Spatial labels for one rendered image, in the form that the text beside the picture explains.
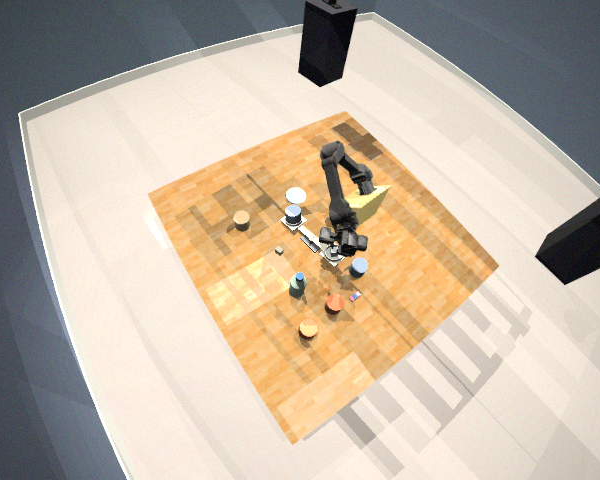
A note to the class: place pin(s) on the beige cylinder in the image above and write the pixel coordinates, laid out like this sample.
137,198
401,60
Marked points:
241,219

